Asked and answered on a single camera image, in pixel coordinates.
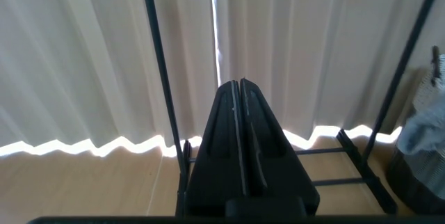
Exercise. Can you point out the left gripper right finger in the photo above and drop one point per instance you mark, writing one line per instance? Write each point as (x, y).
(278, 168)

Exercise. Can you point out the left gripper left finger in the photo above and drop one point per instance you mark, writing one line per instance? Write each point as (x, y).
(215, 168)

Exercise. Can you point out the black clothes rack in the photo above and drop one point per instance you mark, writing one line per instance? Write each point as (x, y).
(164, 78)

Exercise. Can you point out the white laundry basket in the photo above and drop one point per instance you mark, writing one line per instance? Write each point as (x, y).
(410, 182)

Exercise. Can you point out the pale grey garment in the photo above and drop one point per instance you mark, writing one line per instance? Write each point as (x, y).
(424, 130)

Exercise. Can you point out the beige curtain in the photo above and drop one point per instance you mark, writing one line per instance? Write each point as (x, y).
(69, 60)

